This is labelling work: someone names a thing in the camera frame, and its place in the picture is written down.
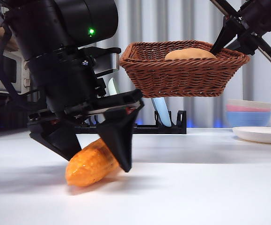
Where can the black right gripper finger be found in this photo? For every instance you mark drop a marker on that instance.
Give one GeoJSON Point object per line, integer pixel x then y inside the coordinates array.
{"type": "Point", "coordinates": [239, 45]}
{"type": "Point", "coordinates": [225, 36]}

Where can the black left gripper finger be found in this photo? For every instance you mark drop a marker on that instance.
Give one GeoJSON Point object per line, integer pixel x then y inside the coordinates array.
{"type": "Point", "coordinates": [58, 140]}
{"type": "Point", "coordinates": [121, 140]}

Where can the tan potato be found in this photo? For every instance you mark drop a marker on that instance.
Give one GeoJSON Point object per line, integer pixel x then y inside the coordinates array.
{"type": "Point", "coordinates": [191, 54]}

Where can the orange corn cob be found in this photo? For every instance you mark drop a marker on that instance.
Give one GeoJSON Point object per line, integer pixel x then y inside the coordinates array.
{"type": "Point", "coordinates": [90, 166]}

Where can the brown wicker basket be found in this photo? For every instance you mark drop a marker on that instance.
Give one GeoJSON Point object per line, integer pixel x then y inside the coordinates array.
{"type": "Point", "coordinates": [184, 75]}

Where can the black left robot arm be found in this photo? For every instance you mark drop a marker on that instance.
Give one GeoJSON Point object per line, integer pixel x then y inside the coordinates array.
{"type": "Point", "coordinates": [55, 35]}

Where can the pale green plate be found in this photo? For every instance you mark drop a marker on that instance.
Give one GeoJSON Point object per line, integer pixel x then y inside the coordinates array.
{"type": "Point", "coordinates": [112, 87]}

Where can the black plate rack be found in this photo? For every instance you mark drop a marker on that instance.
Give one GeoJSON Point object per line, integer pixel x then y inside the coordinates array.
{"type": "Point", "coordinates": [149, 129]}

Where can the pale blue plate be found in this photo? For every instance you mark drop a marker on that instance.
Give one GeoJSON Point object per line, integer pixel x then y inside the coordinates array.
{"type": "Point", "coordinates": [162, 112]}

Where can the grey pleated curtain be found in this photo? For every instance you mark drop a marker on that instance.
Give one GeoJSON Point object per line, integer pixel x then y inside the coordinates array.
{"type": "Point", "coordinates": [172, 21]}

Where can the cream bowl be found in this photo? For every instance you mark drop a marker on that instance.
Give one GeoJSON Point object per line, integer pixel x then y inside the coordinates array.
{"type": "Point", "coordinates": [247, 103]}

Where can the pink bowl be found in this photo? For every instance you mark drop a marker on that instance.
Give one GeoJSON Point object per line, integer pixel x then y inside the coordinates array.
{"type": "Point", "coordinates": [243, 109]}

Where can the blue bowl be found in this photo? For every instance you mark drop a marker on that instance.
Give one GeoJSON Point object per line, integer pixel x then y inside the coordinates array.
{"type": "Point", "coordinates": [247, 118]}

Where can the white flat plate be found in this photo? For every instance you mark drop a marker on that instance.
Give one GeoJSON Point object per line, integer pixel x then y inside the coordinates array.
{"type": "Point", "coordinates": [259, 134]}

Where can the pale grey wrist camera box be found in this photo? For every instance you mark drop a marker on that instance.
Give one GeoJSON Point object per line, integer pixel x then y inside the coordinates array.
{"type": "Point", "coordinates": [110, 64]}

